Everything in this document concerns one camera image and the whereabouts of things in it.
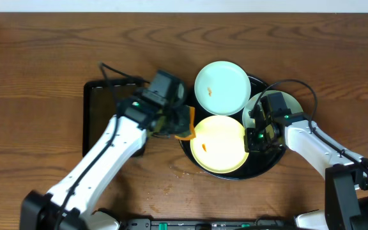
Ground light green plate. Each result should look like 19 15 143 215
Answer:
194 61 251 116
241 90 303 128

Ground yellow plate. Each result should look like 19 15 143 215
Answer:
190 116 249 174

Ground light green plate top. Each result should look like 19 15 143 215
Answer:
194 61 251 116

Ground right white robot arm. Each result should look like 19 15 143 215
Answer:
243 107 368 229

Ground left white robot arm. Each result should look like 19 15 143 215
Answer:
19 96 195 229

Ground black rectangular tray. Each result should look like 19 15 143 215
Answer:
82 79 144 157

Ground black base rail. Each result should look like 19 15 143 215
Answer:
120 218 296 230

